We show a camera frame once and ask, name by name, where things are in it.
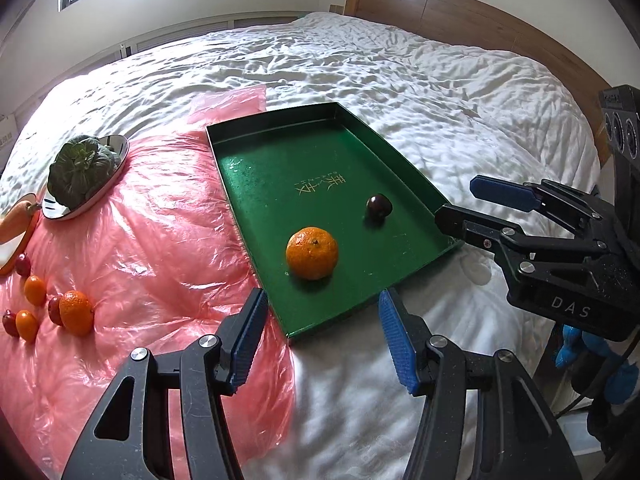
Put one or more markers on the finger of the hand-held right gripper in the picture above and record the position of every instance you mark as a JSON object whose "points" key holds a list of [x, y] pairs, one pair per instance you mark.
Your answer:
{"points": [[465, 225], [500, 192]]}

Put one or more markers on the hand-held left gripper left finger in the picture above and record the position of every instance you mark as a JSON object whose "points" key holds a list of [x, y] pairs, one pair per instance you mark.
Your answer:
{"points": [[247, 345]]}

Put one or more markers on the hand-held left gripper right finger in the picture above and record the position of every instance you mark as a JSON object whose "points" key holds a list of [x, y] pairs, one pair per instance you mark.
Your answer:
{"points": [[400, 340]]}

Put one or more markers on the green tray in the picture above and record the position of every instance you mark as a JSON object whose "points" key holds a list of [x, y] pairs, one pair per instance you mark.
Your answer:
{"points": [[280, 180]]}

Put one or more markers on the large mandarin orange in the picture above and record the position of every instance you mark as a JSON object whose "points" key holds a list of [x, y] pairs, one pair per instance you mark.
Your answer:
{"points": [[312, 252], [76, 312]]}

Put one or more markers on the small kumquat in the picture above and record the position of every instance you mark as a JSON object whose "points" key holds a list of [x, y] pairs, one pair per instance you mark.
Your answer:
{"points": [[35, 290], [27, 325]]}

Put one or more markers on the person's right hand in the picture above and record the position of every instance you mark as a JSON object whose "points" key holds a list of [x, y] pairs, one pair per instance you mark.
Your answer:
{"points": [[567, 347]]}

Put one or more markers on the pink plastic sheet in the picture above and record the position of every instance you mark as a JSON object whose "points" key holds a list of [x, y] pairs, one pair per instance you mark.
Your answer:
{"points": [[165, 240]]}

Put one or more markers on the white bed blanket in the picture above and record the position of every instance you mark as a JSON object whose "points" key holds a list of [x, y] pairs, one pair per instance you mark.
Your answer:
{"points": [[375, 60]]}

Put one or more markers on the wooden headboard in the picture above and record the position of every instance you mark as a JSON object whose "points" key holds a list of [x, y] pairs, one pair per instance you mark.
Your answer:
{"points": [[450, 5]]}

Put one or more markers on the patterned ceramic plate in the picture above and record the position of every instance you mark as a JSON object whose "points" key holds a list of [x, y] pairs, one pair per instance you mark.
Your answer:
{"points": [[120, 150]]}

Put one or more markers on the bok choy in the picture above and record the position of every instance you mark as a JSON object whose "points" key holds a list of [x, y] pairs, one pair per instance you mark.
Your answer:
{"points": [[80, 170]]}

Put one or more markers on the wooden bedside table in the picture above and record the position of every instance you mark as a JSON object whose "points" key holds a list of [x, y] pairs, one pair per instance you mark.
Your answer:
{"points": [[336, 8]]}

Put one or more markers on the white plate orange rim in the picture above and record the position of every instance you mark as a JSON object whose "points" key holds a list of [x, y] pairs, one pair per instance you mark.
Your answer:
{"points": [[12, 252]]}

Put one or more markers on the carrot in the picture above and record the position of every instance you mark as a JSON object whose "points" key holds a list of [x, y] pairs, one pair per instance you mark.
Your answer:
{"points": [[15, 220]]}

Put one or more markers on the white slatted panel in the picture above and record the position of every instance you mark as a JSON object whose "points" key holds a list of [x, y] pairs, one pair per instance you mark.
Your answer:
{"points": [[200, 27]]}

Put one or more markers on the cardboard box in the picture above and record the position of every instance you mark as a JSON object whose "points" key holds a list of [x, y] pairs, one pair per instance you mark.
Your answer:
{"points": [[6, 132]]}

